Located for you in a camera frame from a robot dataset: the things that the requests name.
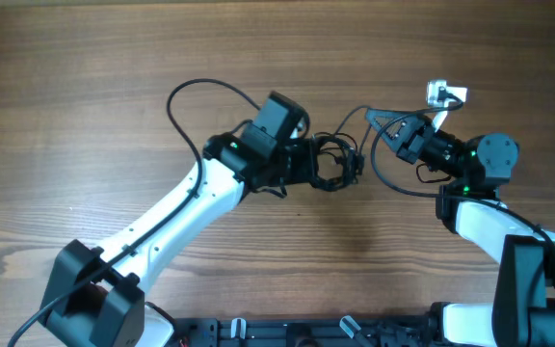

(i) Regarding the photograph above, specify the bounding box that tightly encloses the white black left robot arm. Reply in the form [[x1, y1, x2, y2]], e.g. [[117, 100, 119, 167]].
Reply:
[[39, 92, 309, 346]]

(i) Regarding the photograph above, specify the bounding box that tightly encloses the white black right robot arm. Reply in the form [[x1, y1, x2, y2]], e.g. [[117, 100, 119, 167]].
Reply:
[[365, 109, 555, 346]]

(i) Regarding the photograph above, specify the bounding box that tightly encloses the black USB cable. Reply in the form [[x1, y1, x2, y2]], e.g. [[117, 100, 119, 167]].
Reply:
[[308, 104, 384, 193]]

